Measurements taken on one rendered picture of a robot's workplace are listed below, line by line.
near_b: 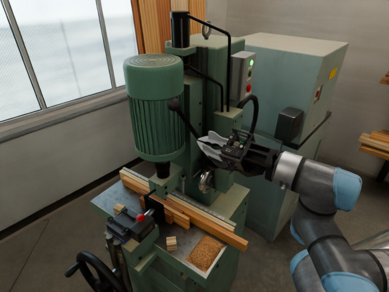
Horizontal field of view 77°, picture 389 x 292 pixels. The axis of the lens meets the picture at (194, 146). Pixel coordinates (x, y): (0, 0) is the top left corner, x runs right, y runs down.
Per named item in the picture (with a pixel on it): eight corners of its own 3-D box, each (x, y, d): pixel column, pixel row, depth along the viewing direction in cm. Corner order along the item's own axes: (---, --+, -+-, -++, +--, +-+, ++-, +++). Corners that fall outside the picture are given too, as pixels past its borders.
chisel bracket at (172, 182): (149, 195, 97) (147, 179, 93) (172, 176, 107) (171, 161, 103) (164, 203, 94) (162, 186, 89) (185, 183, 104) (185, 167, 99)
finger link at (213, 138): (197, 121, 61) (230, 131, 57) (204, 132, 66) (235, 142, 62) (191, 132, 61) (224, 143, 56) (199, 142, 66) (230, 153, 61)
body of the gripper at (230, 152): (230, 126, 56) (282, 141, 50) (237, 142, 63) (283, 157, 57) (215, 154, 54) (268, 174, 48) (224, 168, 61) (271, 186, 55)
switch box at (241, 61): (226, 98, 94) (229, 55, 86) (237, 91, 101) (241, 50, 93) (241, 102, 92) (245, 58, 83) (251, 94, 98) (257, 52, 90)
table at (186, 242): (73, 224, 103) (69, 214, 100) (127, 184, 124) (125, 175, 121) (189, 316, 75) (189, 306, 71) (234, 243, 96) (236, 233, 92)
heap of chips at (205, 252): (184, 259, 84) (184, 254, 82) (204, 234, 92) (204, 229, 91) (205, 273, 80) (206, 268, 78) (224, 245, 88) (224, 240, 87)
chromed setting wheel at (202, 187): (196, 197, 100) (196, 174, 93) (212, 181, 109) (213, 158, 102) (202, 200, 99) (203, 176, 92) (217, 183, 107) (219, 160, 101)
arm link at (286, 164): (302, 164, 55) (289, 196, 53) (282, 157, 58) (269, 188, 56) (304, 150, 49) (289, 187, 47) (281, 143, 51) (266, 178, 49)
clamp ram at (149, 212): (135, 222, 96) (132, 206, 91) (148, 210, 101) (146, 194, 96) (152, 233, 92) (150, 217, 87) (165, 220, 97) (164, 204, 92)
